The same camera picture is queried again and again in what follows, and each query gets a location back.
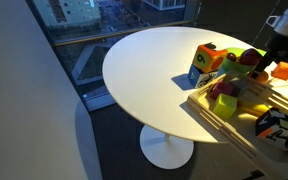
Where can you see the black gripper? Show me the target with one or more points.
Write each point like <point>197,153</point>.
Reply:
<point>277,51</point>

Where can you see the orange fruit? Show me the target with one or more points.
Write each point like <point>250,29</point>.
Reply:
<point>261,78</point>

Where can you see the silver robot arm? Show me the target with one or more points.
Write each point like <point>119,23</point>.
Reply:
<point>279,23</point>

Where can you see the green bowl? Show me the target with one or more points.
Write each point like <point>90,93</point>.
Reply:
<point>229,65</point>

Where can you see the red apple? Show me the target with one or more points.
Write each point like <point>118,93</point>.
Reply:
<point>250,57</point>

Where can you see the orange rubber cube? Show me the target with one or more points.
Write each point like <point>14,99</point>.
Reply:
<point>281,71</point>

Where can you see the dark plum fruit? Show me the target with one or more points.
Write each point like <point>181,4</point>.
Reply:
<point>231,56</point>

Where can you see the grey cube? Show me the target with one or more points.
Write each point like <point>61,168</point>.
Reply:
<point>239,86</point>

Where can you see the yellow fruit in tray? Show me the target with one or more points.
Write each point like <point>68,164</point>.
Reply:
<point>253,108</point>

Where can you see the magenta cube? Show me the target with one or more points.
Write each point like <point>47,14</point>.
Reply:
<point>222,87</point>

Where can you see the wooden tray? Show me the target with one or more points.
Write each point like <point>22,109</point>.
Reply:
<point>239,130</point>

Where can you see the orange number nine block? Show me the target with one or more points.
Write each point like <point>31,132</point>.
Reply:
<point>208,58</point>

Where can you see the lime green cube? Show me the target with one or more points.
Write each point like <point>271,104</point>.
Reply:
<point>225,106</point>

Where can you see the black white checkered block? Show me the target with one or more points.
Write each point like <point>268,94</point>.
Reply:
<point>272,128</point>

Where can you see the blue white picture block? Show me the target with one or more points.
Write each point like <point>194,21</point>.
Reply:
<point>198,78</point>

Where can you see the white round pedestal table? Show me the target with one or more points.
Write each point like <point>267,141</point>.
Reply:
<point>146,74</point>

